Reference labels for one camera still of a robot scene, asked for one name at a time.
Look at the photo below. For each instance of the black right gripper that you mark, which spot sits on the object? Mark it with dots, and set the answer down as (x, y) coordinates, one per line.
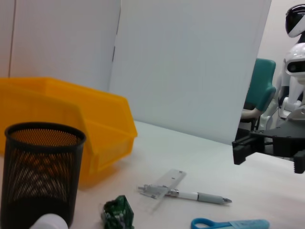
(283, 138)

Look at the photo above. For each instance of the blue scissors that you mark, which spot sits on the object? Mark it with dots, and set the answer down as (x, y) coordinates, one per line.
(247, 224)

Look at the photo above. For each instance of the green plastic wrapper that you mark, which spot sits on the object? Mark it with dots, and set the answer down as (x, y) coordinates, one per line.
(119, 212)

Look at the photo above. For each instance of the water bottle green label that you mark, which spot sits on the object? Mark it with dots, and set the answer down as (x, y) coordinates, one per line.
(50, 223)

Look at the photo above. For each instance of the white grey ballpoint pen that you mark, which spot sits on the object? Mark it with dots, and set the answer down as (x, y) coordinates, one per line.
(205, 197)

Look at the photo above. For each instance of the clear plastic ruler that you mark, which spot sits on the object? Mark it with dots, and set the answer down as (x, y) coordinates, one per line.
(174, 176)

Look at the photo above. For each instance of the black mesh pen holder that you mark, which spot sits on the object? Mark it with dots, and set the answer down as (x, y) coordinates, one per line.
(43, 171)

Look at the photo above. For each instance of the teal chair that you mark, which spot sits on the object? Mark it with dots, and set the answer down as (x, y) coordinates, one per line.
(262, 78)

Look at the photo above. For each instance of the white foam partition board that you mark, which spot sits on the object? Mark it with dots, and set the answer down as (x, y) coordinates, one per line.
(190, 71)

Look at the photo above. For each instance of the yellow plastic storage bin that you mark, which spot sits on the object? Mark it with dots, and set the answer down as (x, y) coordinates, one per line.
(102, 133)

